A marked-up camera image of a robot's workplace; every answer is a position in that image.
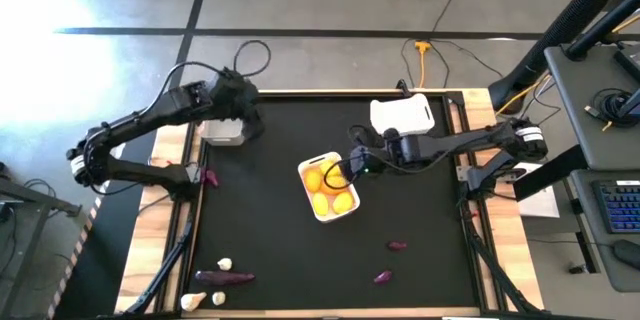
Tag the black stand pole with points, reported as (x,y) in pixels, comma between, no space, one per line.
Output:
(600,25)

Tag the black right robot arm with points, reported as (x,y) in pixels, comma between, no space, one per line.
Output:
(475,142)

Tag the yellow lemon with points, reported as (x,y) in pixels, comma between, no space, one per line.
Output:
(342,202)
(330,167)
(313,180)
(320,203)
(336,187)

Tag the black tower fan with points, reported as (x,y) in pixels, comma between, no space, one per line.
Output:
(565,25)

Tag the long purple eggplant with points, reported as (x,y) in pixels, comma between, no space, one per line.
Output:
(224,278)

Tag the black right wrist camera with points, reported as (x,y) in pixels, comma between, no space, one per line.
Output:
(392,136)

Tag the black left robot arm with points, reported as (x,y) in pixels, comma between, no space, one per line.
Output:
(150,110)

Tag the black computer mouse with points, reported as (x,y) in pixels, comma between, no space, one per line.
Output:
(627,254)

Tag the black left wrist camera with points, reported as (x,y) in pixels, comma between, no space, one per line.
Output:
(197,95)

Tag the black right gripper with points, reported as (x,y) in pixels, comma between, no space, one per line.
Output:
(400,152)

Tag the backlit black keyboard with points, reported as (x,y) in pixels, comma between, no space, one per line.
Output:
(620,207)

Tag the black desk leg bar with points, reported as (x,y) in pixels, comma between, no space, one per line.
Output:
(550,172)

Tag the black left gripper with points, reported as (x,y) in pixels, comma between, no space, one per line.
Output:
(235,95)

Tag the grey desk top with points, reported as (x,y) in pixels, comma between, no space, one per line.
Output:
(575,110)
(585,240)

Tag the white plastic basket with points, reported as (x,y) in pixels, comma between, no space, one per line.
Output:
(330,216)
(222,135)
(400,115)

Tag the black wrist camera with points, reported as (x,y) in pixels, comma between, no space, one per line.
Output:
(197,95)
(392,136)

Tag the grey metal stand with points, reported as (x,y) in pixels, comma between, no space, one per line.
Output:
(40,199)

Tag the white paper sheet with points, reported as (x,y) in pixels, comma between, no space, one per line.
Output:
(542,205)

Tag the black floor mat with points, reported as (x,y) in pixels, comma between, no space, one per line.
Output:
(110,240)

